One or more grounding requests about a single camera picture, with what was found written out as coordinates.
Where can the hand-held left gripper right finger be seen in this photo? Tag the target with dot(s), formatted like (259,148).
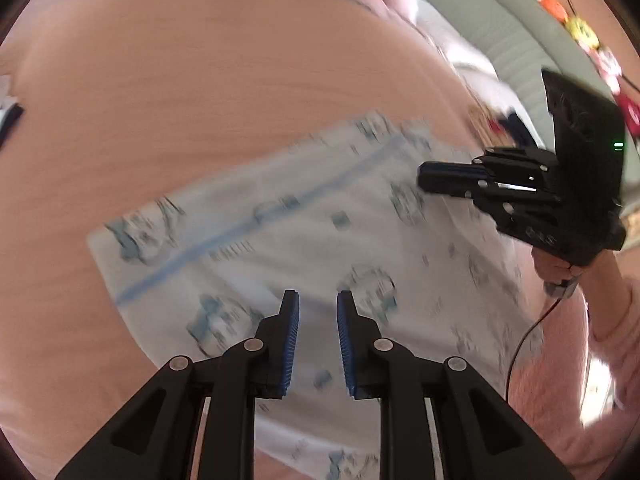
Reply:
(345,340)

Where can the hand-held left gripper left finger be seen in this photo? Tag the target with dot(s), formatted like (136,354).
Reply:
(290,340)

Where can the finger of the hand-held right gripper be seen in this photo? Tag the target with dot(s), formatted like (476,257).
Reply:
(450,170)
(450,186)

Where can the cat-print pyjama top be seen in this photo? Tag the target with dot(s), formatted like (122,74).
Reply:
(300,240)

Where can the person's right forearm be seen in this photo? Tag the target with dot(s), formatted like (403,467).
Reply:
(607,300)

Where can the person's right hand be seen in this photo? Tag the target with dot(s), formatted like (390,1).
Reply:
(547,266)

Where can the pink plush toy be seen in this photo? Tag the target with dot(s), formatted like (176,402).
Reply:
(632,110)

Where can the pale pink pillow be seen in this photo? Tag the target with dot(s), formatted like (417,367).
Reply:
(450,45)

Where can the grey white plush toy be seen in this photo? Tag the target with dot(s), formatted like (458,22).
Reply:
(607,60)

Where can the grey-green padded headboard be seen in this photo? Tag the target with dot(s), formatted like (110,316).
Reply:
(500,25)

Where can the yellow plush toy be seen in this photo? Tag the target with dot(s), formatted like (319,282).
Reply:
(580,30)

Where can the orange plush toy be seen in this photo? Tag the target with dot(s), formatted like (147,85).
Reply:
(552,7)

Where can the pink sheet bed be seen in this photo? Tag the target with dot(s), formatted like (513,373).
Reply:
(200,85)

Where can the white navy-trimmed garment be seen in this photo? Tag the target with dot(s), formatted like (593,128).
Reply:
(10,120)

